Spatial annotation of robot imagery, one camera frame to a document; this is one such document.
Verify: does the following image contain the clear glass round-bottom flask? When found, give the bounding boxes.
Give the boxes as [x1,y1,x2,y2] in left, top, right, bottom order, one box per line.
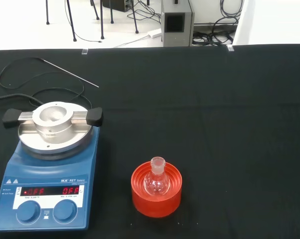
[143,156,170,196]

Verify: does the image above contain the black bench cloth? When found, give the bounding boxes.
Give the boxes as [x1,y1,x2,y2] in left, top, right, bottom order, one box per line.
[0,44,300,239]

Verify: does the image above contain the white power strip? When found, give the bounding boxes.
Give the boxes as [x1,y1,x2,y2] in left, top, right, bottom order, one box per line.
[148,27,163,39]

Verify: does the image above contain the grey metal box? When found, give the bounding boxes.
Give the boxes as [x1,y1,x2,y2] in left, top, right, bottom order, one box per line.
[160,0,196,48]

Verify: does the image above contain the thin metal probe rod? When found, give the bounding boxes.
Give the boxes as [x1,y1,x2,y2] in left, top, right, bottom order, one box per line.
[39,57,100,89]

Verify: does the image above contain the black tripod legs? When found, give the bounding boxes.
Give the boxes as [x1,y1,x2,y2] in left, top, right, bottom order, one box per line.
[45,0,100,42]
[100,0,140,40]

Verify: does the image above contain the heater with blue base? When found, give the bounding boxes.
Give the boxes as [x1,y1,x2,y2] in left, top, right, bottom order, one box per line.
[0,101,101,232]

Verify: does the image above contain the dark box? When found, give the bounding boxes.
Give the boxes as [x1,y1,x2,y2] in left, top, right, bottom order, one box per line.
[102,0,131,12]

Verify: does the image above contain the white floor cable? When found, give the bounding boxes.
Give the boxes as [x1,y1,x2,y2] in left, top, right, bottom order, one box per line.
[112,34,151,49]

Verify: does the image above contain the orange ring flask holder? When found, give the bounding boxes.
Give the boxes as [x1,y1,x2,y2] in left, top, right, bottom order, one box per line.
[131,161,183,219]

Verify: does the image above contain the aluminium heating block black handles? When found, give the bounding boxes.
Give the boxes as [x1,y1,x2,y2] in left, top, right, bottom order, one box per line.
[2,101,104,139]

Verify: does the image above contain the thin black floor cable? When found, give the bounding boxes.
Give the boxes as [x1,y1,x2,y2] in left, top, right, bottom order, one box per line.
[64,0,103,43]

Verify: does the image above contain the coiled black floor cables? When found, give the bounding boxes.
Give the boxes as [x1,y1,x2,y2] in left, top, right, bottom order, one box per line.
[192,0,242,47]

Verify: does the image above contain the tangled black floor cables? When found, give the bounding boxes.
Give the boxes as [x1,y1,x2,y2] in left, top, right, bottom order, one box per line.
[126,0,163,24]

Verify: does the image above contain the thick black power cable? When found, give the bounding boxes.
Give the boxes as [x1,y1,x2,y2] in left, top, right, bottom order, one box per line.
[0,93,44,106]

